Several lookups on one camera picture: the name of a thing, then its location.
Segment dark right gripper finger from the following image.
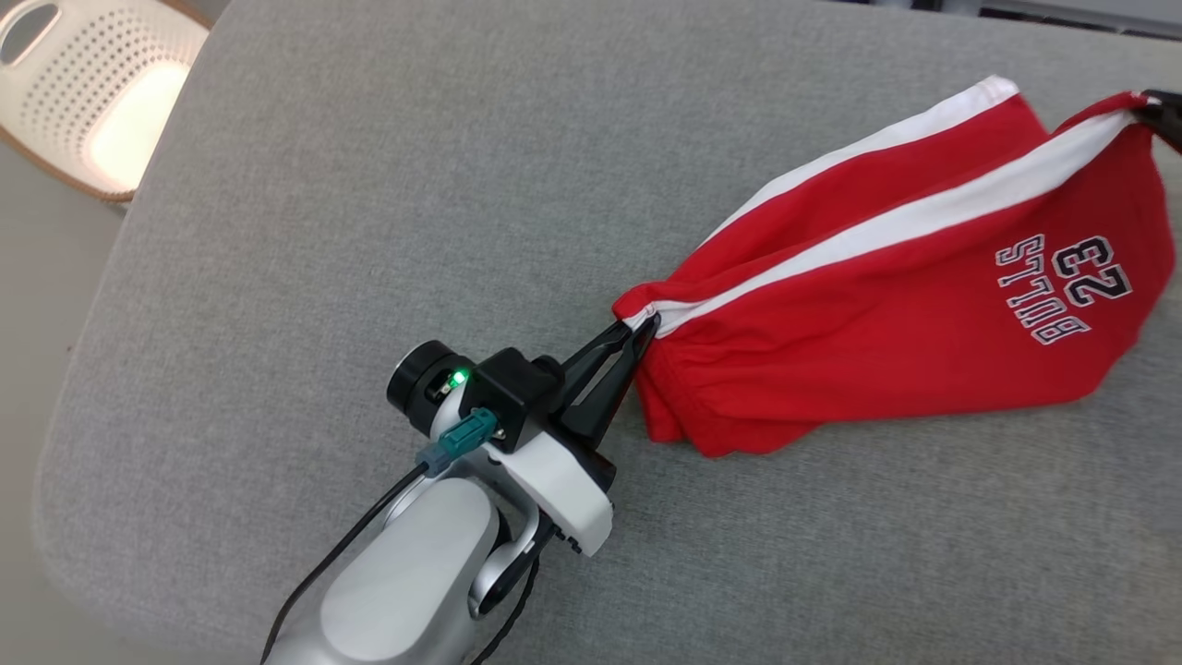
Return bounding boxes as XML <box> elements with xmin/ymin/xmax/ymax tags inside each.
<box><xmin>1140</xmin><ymin>89</ymin><xmax>1182</xmax><ymax>154</ymax></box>

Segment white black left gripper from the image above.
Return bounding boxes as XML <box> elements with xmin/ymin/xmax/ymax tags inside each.
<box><xmin>386</xmin><ymin>312</ymin><xmax>661</xmax><ymax>558</ymax></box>

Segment red shorts with white stripe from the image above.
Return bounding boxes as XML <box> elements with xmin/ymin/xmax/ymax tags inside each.
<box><xmin>612</xmin><ymin>76</ymin><xmax>1178</xmax><ymax>458</ymax></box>

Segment white perforated laundry basket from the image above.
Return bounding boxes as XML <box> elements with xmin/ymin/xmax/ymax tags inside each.
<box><xmin>0</xmin><ymin>0</ymin><xmax>213</xmax><ymax>202</ymax></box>

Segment teal left camera connector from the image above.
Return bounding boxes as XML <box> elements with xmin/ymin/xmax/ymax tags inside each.
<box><xmin>416</xmin><ymin>408</ymin><xmax>500</xmax><ymax>478</ymax></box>

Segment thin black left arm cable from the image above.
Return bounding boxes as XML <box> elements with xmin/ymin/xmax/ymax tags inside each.
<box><xmin>469</xmin><ymin>531</ymin><xmax>555</xmax><ymax>665</ymax></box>

